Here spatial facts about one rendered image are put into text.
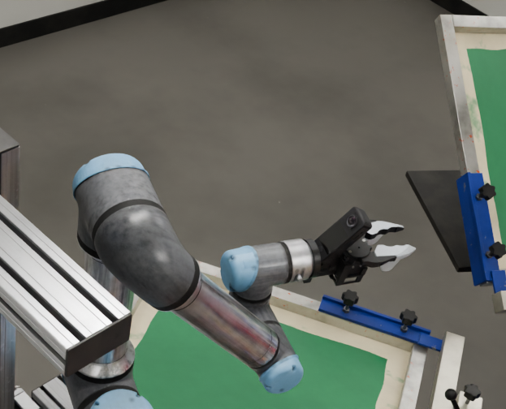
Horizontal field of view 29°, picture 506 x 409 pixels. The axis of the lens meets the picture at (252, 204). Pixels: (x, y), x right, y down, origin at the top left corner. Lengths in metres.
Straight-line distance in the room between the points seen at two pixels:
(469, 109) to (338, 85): 2.64
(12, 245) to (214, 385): 1.35
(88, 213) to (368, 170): 3.48
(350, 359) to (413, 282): 1.76
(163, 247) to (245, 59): 4.12
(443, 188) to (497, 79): 0.49
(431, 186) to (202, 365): 1.13
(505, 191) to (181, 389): 1.06
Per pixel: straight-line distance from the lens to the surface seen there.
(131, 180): 1.47
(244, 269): 1.68
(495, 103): 2.90
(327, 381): 2.52
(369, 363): 2.59
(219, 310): 1.51
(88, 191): 1.48
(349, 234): 1.72
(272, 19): 5.93
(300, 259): 1.72
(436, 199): 3.20
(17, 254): 1.15
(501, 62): 2.96
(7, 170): 1.32
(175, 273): 1.41
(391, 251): 1.80
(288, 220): 4.43
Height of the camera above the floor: 2.82
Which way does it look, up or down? 39 degrees down
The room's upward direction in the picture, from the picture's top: 12 degrees clockwise
